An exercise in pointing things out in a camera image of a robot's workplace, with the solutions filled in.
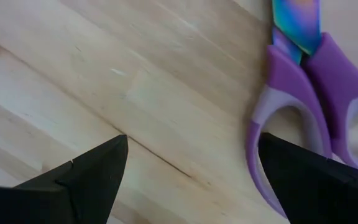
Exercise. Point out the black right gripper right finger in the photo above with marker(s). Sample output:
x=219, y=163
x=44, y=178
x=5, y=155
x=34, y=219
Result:
x=315, y=193

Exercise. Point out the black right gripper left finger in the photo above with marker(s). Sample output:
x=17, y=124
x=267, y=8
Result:
x=73, y=193

